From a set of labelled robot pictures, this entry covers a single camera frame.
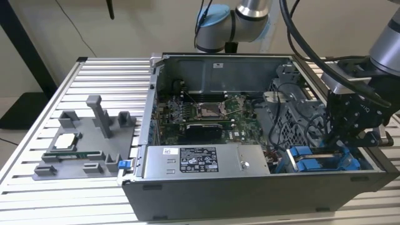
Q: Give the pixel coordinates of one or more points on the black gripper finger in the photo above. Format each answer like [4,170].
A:
[331,139]

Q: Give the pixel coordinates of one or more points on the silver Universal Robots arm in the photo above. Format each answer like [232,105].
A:
[250,28]

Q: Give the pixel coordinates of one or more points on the grey disk bay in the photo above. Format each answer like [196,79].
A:
[350,161]

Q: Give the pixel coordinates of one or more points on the blue installed disk carrier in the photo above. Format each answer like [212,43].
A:
[310,165]

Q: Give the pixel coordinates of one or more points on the grey perforated disk cage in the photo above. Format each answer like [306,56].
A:
[291,126]

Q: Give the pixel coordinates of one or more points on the black RAM slot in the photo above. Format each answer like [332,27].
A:
[203,100]
[203,97]
[203,93]

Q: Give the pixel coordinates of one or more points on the green motherboard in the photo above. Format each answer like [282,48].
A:
[247,126]

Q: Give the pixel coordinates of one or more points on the grey plastic drive latch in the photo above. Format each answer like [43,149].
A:
[287,70]

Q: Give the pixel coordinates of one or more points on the CPU socket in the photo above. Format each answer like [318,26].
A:
[207,110]

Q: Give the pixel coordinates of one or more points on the black open PC case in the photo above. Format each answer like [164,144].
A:
[219,199]

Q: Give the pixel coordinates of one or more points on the silver power supply unit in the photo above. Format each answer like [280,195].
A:
[156,164]

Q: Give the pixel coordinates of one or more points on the blue case latch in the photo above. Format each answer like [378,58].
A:
[124,164]

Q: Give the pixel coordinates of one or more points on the grey parts rack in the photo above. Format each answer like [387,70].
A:
[84,140]

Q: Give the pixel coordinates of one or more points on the green RAM stick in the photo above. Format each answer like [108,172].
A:
[82,155]

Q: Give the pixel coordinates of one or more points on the silver CPU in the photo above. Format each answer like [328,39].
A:
[64,141]

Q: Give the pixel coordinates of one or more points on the black hanging antenna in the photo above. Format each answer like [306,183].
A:
[110,10]

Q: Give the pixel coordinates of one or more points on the black flat base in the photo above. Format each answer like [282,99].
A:
[24,110]

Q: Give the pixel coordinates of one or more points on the black side camera bracket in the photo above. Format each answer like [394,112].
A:
[375,138]

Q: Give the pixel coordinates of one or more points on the black frame post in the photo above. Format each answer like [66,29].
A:
[22,42]

